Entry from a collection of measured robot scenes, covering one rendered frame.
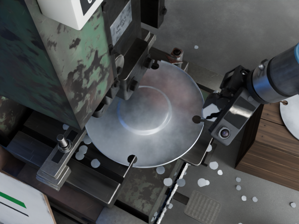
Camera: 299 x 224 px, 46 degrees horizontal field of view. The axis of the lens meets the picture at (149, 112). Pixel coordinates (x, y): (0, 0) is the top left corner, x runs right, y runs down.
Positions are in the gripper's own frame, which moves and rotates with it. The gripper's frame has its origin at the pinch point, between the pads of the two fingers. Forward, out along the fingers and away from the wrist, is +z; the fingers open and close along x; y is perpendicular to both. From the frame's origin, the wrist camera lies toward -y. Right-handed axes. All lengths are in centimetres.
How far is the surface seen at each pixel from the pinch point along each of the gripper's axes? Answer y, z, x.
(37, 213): -34, 54, 17
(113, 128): -11.2, 8.9, 16.1
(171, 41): 75, 87, 0
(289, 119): 35, 29, -43
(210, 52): 77, 78, -20
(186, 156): -10.1, 1.5, -0.2
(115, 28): -5.3, -17.8, 28.3
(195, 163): -10.8, 0.5, -2.4
